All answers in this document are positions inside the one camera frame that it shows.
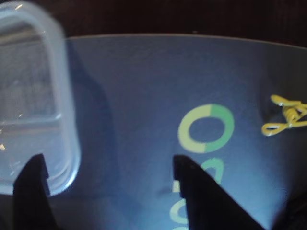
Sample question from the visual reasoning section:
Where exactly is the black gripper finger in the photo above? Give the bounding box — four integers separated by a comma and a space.
172, 154, 264, 230
13, 153, 59, 230

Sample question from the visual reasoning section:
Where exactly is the clear plastic container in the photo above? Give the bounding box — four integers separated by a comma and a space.
0, 1, 82, 196

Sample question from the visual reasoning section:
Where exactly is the yellow wire clip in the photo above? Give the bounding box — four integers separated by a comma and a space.
260, 94, 307, 138

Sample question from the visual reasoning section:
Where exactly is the dark grey WOWROBO mat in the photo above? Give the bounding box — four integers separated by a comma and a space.
45, 33, 307, 230

